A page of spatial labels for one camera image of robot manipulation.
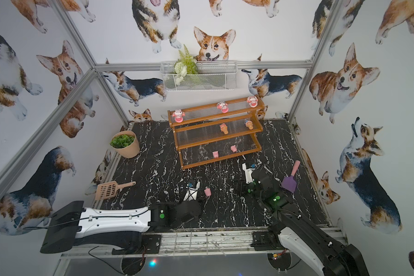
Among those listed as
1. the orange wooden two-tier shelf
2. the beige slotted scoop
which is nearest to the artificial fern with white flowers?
the orange wooden two-tier shelf

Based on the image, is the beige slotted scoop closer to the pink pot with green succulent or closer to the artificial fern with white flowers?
the pink pot with green succulent

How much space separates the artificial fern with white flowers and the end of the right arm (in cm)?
59

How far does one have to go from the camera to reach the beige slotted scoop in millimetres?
896
